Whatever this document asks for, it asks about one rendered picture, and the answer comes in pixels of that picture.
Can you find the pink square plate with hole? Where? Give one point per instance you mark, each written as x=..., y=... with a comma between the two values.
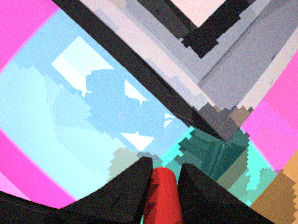
x=181, y=16

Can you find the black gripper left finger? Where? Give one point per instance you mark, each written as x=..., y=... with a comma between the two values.
x=121, y=201

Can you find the red peg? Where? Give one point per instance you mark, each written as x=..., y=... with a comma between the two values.
x=162, y=205

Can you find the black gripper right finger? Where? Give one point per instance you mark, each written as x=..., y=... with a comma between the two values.
x=203, y=201

